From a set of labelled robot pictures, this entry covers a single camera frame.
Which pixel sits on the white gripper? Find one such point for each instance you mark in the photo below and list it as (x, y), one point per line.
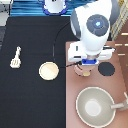
(77, 55)

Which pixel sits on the pink pot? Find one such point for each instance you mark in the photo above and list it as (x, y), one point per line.
(83, 70)

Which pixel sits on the cream slotted spatula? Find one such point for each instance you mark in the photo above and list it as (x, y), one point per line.
(16, 62)

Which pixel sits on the blue white robot base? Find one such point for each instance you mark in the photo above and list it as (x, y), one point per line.
(54, 7)

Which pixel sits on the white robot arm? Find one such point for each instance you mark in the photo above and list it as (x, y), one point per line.
(91, 24)

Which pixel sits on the cream round plate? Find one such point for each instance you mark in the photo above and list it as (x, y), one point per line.
(48, 71)

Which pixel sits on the pink stove top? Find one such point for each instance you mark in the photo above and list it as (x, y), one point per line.
(114, 85)

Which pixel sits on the large grey wok pan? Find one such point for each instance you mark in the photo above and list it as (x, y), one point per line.
(96, 107)

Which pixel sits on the black table mat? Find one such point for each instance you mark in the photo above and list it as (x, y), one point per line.
(27, 100)

